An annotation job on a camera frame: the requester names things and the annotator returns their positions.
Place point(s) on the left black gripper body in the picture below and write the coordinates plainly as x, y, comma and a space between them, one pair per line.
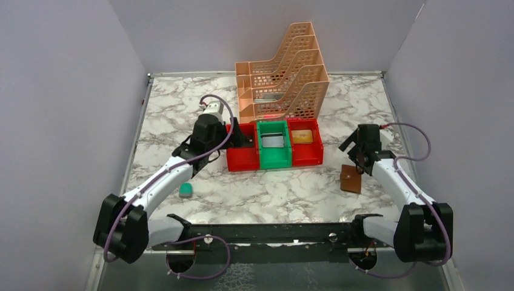
221, 137

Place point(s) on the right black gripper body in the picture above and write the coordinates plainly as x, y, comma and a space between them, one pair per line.
353, 154

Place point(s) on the red bin with black card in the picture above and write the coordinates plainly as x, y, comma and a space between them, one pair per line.
247, 157

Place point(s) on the brown leather card holder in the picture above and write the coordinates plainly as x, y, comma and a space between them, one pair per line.
350, 179

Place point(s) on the green plastic bin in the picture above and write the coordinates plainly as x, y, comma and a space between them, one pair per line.
274, 158

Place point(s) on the red bin with gold card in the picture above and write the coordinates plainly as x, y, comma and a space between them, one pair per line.
306, 154

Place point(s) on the peach plastic file organizer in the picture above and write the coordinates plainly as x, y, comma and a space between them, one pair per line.
291, 85

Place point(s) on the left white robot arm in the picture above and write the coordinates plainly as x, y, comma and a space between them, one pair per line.
123, 227

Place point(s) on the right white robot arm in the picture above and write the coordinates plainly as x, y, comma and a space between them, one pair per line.
424, 229

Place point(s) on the black card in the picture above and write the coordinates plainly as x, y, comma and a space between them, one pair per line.
248, 141

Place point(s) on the silver card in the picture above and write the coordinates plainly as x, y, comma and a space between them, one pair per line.
272, 140

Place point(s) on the gold card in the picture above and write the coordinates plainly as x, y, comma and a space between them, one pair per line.
302, 136

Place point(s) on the green eraser block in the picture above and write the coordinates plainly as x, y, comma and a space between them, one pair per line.
185, 190

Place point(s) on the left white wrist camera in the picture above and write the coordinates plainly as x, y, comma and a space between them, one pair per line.
213, 109

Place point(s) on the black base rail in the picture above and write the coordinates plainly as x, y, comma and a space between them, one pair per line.
332, 242

